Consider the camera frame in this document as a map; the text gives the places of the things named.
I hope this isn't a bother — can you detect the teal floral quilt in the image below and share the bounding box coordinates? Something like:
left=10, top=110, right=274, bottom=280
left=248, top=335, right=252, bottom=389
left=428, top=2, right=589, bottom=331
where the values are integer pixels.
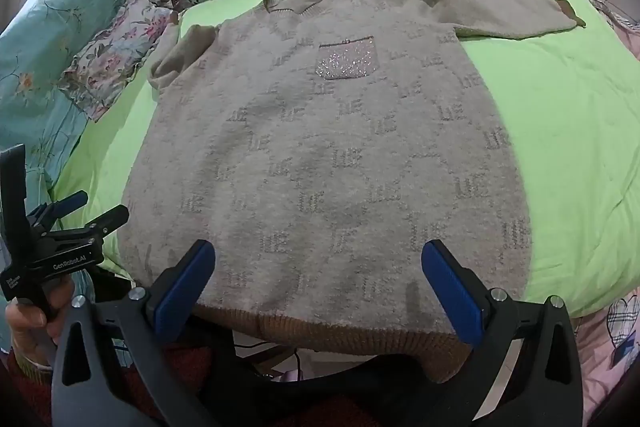
left=0, top=0, right=131, bottom=208

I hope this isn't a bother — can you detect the pale floral pillow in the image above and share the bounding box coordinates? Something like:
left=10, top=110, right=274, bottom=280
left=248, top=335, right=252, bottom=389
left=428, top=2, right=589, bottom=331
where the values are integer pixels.
left=57, top=0, right=181, bottom=122

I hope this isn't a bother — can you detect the pink printed blanket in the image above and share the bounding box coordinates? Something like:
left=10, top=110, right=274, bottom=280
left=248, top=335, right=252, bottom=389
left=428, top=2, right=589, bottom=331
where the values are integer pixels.
left=570, top=287, right=640, bottom=427

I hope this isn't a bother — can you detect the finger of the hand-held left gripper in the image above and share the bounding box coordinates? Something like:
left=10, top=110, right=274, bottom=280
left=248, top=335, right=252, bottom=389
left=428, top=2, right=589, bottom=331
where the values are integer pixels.
left=47, top=205, right=130, bottom=253
left=30, top=191, right=88, bottom=233

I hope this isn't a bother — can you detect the person's left hand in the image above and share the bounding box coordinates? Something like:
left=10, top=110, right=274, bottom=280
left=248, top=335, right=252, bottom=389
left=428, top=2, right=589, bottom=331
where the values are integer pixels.
left=5, top=279, right=76, bottom=368

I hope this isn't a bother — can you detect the person's red clothing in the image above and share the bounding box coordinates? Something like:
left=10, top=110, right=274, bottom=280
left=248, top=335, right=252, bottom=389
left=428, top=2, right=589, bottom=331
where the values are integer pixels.
left=120, top=337, right=251, bottom=427

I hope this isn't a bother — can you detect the black cable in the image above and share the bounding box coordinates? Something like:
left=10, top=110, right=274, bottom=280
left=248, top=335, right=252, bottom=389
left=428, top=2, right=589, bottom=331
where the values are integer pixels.
left=234, top=341, right=302, bottom=379

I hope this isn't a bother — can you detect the green bed sheet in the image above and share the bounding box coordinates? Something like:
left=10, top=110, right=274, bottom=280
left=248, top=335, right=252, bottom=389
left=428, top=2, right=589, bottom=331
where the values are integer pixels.
left=50, top=0, right=640, bottom=323

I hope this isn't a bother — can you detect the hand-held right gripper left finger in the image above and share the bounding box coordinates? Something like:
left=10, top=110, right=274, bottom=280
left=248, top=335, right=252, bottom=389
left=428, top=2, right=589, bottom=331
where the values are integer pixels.
left=52, top=239, right=217, bottom=427

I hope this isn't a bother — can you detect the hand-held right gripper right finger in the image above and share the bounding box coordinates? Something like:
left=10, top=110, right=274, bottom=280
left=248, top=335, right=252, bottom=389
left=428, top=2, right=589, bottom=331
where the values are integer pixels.
left=421, top=239, right=583, bottom=427

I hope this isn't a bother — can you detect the beige patterned knit sweater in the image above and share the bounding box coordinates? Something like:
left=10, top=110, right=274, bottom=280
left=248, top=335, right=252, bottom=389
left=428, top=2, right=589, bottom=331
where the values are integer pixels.
left=120, top=0, right=587, bottom=383

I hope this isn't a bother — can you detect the person's left forearm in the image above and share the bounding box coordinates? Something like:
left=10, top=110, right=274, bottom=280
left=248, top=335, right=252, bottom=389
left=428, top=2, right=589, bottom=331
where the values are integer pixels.
left=0, top=349, right=58, bottom=427

